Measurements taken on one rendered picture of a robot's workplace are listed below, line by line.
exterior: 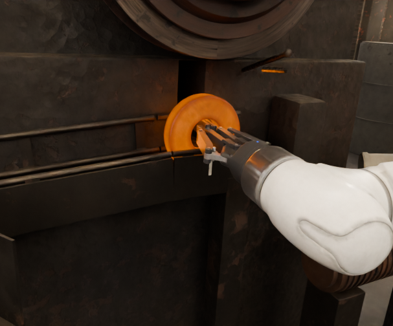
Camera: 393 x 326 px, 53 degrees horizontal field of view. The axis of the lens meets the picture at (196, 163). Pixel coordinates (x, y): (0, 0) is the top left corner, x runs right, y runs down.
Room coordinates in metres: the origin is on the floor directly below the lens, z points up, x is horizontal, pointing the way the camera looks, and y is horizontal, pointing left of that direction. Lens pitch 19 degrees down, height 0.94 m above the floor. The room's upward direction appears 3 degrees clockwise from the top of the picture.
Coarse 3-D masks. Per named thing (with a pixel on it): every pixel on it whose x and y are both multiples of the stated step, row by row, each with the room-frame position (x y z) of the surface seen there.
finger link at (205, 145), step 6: (198, 132) 0.68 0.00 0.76; (204, 132) 0.68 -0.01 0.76; (198, 138) 0.68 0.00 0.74; (204, 138) 0.65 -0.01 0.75; (198, 144) 0.68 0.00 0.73; (204, 144) 0.64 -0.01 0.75; (210, 144) 0.63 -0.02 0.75; (204, 150) 0.63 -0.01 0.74; (210, 150) 0.60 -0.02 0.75; (204, 162) 0.61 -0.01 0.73
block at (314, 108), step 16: (288, 96) 0.86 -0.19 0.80; (304, 96) 0.87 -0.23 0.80; (272, 112) 0.88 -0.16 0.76; (288, 112) 0.83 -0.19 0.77; (304, 112) 0.81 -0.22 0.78; (320, 112) 0.83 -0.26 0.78; (272, 128) 0.87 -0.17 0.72; (288, 128) 0.82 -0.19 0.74; (304, 128) 0.81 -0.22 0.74; (320, 128) 0.83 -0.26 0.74; (272, 144) 0.87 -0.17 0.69; (288, 144) 0.82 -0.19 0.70; (304, 144) 0.81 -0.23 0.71; (304, 160) 0.82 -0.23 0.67
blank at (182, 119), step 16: (192, 96) 0.74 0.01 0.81; (208, 96) 0.74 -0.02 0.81; (176, 112) 0.72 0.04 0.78; (192, 112) 0.72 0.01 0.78; (208, 112) 0.74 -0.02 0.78; (224, 112) 0.75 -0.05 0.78; (176, 128) 0.71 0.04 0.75; (192, 128) 0.72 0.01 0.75; (224, 128) 0.75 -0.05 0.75; (176, 144) 0.71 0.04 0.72; (192, 144) 0.73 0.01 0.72
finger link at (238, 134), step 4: (228, 128) 0.72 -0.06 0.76; (232, 128) 0.72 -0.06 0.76; (232, 132) 0.71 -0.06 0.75; (236, 132) 0.70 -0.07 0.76; (240, 132) 0.70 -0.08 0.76; (236, 136) 0.70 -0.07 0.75; (240, 136) 0.69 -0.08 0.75; (244, 136) 0.68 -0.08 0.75; (248, 136) 0.68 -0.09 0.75; (252, 136) 0.68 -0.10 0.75; (248, 140) 0.68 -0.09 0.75; (260, 140) 0.67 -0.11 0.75; (268, 144) 0.65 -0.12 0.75
